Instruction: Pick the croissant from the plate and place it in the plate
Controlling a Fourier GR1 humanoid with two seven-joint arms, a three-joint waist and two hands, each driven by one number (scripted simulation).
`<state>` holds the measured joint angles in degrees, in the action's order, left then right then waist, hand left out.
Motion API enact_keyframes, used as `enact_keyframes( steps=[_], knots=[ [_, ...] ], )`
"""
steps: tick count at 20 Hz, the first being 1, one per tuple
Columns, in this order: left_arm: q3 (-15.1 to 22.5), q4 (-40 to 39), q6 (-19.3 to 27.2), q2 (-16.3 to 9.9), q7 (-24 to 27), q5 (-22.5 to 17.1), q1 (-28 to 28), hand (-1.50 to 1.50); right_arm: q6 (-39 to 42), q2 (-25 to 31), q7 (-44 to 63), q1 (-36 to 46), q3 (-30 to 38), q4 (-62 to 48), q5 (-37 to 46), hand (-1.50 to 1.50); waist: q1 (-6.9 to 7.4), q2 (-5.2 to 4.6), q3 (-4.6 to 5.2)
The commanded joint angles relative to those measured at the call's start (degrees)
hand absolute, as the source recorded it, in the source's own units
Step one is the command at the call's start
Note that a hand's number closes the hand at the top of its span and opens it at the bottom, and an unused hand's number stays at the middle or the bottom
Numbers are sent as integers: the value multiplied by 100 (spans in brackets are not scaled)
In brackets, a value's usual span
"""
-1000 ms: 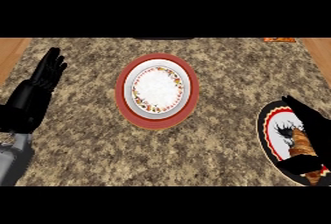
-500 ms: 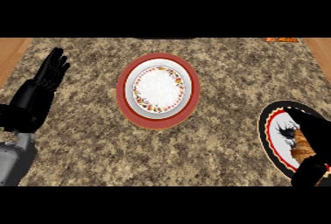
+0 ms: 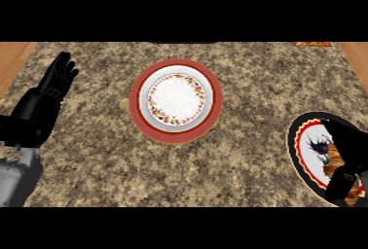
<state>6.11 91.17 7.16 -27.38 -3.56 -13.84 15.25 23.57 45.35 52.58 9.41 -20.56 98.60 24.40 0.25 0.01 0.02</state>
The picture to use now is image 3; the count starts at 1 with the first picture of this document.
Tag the orange patterned object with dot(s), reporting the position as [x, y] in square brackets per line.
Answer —
[313, 43]

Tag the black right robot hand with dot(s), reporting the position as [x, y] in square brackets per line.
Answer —
[351, 146]

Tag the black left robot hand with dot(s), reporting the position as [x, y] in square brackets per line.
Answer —
[39, 103]

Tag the brown croissant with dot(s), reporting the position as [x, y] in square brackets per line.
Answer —
[335, 160]

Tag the white floral rimmed plate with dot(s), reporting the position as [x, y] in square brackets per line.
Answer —
[175, 98]

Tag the red round placemat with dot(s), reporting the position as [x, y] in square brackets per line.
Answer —
[175, 100]

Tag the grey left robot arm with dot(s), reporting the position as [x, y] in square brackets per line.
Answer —
[13, 175]

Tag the black rimmed white plate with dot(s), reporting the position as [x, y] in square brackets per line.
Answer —
[310, 152]

